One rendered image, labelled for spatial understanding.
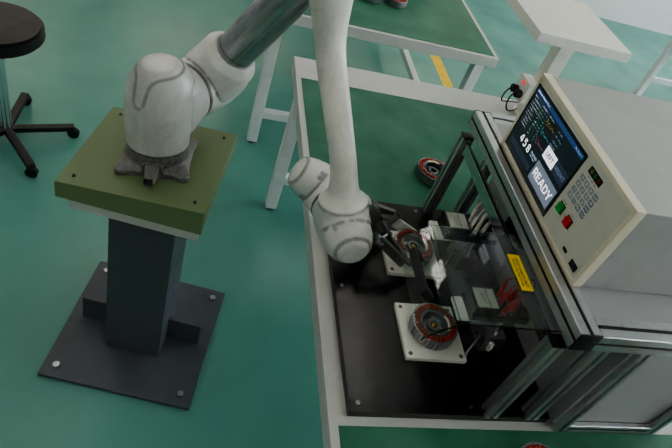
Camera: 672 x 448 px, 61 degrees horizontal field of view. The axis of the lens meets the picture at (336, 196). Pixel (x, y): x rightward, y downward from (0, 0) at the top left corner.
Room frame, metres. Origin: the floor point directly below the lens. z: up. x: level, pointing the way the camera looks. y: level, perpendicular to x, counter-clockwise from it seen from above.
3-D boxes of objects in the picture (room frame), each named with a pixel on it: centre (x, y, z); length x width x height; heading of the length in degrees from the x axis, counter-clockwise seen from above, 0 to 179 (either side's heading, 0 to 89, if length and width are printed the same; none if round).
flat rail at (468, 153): (1.03, -0.37, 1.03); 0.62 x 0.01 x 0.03; 20
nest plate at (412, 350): (0.89, -0.32, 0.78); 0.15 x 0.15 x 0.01; 20
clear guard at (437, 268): (0.84, -0.35, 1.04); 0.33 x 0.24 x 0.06; 110
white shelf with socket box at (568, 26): (2.05, -0.51, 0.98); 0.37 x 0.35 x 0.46; 20
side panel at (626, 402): (0.83, -0.77, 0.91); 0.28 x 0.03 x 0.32; 110
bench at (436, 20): (3.30, 0.35, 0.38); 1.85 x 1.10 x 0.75; 20
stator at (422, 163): (1.52, -0.26, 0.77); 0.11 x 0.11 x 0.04
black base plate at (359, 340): (1.01, -0.29, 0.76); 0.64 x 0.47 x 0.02; 20
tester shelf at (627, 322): (1.11, -0.58, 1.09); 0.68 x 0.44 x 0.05; 20
